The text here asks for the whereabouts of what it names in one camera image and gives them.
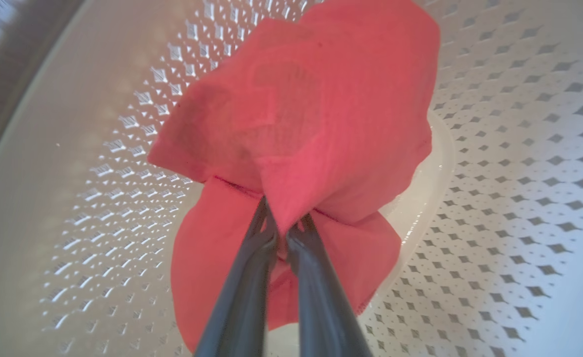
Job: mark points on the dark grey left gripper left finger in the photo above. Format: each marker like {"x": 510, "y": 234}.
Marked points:
{"x": 244, "y": 292}

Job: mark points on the white perforated laundry basket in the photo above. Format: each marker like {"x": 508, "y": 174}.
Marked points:
{"x": 495, "y": 198}

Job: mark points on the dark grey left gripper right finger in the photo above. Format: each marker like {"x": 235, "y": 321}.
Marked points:
{"x": 321, "y": 297}

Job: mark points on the red cloth garment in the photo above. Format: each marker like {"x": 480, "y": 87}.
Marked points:
{"x": 301, "y": 148}

